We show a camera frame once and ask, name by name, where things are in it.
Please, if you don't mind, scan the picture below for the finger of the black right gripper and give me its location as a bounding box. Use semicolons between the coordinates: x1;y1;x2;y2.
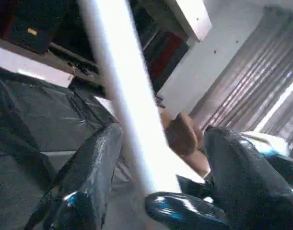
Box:
145;192;229;229

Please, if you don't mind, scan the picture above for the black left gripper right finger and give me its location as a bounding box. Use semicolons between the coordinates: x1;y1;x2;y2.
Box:
203;125;293;230

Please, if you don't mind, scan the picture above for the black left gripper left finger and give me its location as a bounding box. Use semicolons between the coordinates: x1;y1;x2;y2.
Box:
23;123;124;230

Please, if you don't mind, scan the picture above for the white plastic table leg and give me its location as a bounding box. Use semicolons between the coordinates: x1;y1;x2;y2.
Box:
76;0;183;195

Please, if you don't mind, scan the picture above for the black table mat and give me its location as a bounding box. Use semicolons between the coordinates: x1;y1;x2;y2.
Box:
0;65;152;230

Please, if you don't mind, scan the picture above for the white flat board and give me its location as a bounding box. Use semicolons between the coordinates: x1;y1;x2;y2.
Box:
92;95;119;114

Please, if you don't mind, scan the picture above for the grey curtain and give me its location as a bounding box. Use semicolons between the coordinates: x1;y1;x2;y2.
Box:
189;7;293;159

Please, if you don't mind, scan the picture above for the white drawer unit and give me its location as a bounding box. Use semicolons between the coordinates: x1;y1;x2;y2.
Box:
0;46;76;88

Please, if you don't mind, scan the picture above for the black speaker box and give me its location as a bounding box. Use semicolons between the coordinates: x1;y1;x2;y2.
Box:
0;0;73;55

